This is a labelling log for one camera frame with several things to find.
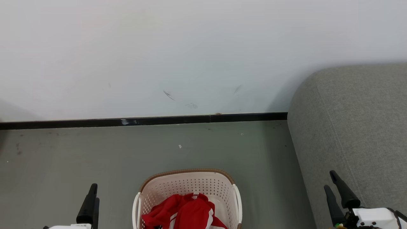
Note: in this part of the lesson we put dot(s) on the red white garment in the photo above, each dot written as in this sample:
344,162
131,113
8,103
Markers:
187,211

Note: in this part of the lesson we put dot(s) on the cream perforated laundry basket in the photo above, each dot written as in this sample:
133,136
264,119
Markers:
190,183

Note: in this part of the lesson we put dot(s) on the grey fabric sofa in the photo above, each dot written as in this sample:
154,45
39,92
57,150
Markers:
353,127

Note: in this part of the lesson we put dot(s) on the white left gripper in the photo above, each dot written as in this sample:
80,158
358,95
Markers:
73,226

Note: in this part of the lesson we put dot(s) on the black wall baseboard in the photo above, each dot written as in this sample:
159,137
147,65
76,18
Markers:
95,122

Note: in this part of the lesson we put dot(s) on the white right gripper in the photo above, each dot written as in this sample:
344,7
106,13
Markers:
372,218

